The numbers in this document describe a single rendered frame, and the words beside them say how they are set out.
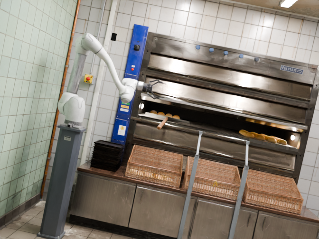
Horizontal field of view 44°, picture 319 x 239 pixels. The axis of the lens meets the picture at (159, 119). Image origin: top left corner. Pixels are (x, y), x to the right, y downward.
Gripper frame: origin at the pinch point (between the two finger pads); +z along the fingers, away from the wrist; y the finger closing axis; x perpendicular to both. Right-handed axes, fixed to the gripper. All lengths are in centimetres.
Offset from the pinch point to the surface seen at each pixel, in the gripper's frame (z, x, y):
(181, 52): 8, -57, -47
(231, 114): 73, -43, 9
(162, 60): -11, -56, -33
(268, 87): 107, -54, -28
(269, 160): 126, -54, 50
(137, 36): -43, -52, -54
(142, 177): -4, -5, 88
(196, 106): 36, -41, 9
